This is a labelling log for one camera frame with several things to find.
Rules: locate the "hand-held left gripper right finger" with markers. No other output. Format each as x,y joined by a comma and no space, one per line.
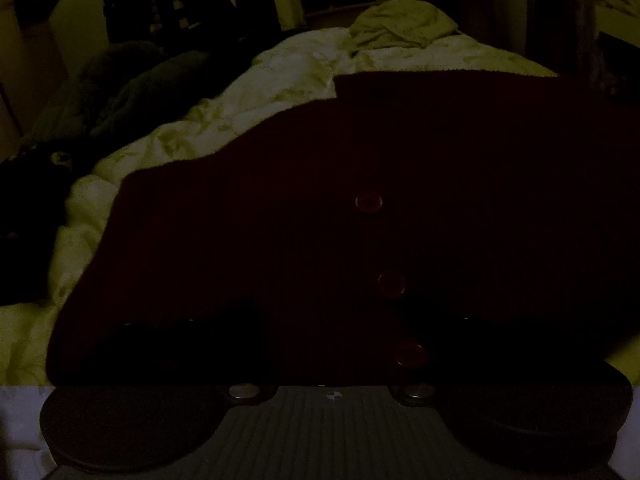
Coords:
500,360

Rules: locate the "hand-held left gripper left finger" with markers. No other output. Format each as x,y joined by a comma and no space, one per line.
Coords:
200,352

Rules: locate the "dark red buttoned cardigan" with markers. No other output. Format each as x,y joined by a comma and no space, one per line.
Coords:
300,185

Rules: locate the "light patterned duvet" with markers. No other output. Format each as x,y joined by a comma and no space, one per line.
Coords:
200,125

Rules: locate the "dark grey cloth pile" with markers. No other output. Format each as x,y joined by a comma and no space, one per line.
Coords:
125,90

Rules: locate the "olive crumpled cloth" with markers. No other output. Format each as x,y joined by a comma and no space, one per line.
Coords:
400,22

